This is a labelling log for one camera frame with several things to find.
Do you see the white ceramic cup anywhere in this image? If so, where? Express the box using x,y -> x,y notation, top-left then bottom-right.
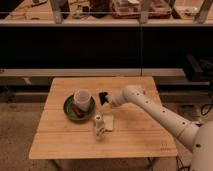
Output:
74,89 -> 91,112

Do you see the black box on right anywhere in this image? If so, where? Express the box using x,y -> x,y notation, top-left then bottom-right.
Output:
183,54 -> 213,82

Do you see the black rectangular eraser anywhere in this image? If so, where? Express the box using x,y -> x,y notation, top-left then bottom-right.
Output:
99,92 -> 108,105

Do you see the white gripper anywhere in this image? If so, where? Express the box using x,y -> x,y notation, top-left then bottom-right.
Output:
98,91 -> 125,115

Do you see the wooden shelf with clutter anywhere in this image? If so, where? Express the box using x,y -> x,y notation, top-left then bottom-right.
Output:
0,0 -> 213,27

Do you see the green round plate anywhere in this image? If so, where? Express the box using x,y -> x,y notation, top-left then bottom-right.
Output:
63,95 -> 95,122

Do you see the small white bottle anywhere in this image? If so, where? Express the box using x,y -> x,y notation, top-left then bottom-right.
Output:
94,115 -> 105,141

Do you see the brown object on plate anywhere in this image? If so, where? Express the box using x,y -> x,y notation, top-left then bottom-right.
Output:
71,104 -> 83,118

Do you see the white folded cloth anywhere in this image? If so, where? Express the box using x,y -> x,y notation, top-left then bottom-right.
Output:
103,115 -> 114,131

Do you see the wooden table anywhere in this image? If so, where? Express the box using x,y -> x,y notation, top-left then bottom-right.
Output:
29,77 -> 177,159

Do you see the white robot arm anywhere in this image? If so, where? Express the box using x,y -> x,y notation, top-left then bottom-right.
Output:
99,85 -> 213,171

